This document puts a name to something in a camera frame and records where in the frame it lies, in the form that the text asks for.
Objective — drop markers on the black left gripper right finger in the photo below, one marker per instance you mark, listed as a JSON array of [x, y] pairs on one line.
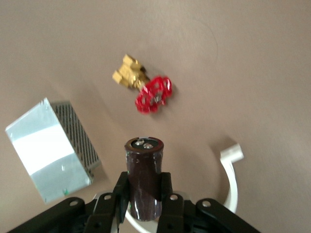
[[172, 213]]

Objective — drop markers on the brass valve with red handwheel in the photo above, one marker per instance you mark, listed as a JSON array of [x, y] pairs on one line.
[[150, 94]]

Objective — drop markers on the dark brown cylindrical capacitor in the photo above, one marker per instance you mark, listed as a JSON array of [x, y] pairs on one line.
[[144, 174]]

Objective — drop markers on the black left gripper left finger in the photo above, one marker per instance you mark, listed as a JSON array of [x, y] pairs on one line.
[[102, 213]]

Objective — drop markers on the silver metal power supply box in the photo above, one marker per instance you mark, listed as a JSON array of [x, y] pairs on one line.
[[48, 150]]

